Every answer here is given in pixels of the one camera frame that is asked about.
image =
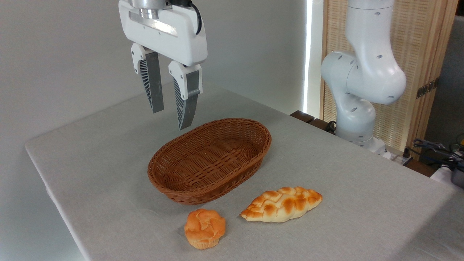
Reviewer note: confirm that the grey tablecloth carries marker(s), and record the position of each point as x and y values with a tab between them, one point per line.
326	188

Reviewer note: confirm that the long braided bread loaf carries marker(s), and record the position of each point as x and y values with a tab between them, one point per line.
282	204

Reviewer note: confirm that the woven wooden folding screen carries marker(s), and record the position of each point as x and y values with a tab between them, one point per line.
417	43

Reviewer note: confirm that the silver wrist mounting flange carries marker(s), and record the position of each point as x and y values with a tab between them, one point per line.
149	9

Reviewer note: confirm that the round bread bun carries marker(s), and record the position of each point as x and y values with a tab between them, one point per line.
204	228

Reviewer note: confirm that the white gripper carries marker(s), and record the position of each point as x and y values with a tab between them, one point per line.
174	34

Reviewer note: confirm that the metal screen hinge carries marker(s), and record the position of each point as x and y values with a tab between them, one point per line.
427	88

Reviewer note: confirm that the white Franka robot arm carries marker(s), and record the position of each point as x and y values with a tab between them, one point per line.
366	72

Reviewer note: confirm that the dark brown wooden board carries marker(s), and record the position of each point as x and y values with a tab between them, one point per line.
308	119

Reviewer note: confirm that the brown oval wicker basket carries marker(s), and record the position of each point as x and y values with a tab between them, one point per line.
210	161

